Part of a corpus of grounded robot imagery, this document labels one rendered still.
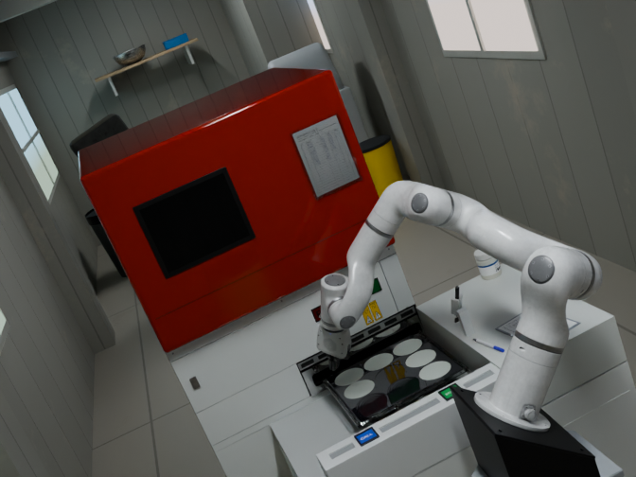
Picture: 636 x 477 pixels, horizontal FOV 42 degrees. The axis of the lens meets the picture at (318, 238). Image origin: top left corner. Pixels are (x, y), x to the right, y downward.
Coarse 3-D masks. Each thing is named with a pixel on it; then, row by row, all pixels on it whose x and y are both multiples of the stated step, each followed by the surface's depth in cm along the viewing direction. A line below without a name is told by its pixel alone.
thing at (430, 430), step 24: (480, 384) 221; (408, 408) 224; (432, 408) 219; (456, 408) 219; (360, 432) 222; (384, 432) 218; (408, 432) 216; (432, 432) 218; (456, 432) 220; (336, 456) 216; (360, 456) 213; (384, 456) 215; (408, 456) 218; (432, 456) 220
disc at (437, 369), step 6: (426, 366) 253; (432, 366) 252; (438, 366) 250; (444, 366) 249; (420, 372) 251; (426, 372) 250; (432, 372) 249; (438, 372) 247; (444, 372) 246; (420, 378) 248; (426, 378) 247; (432, 378) 246
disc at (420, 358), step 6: (414, 354) 263; (420, 354) 262; (426, 354) 260; (432, 354) 259; (408, 360) 261; (414, 360) 260; (420, 360) 258; (426, 360) 257; (432, 360) 256; (414, 366) 256
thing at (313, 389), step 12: (396, 324) 278; (408, 324) 279; (420, 324) 280; (372, 336) 276; (384, 336) 277; (360, 348) 275; (324, 360) 274; (312, 372) 272; (312, 384) 273; (324, 384) 274; (312, 396) 274
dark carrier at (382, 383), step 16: (416, 336) 274; (384, 352) 272; (384, 368) 262; (400, 368) 258; (416, 368) 254; (384, 384) 253; (400, 384) 249; (416, 384) 246; (352, 400) 251; (368, 400) 248; (384, 400) 244; (400, 400) 241; (368, 416) 239
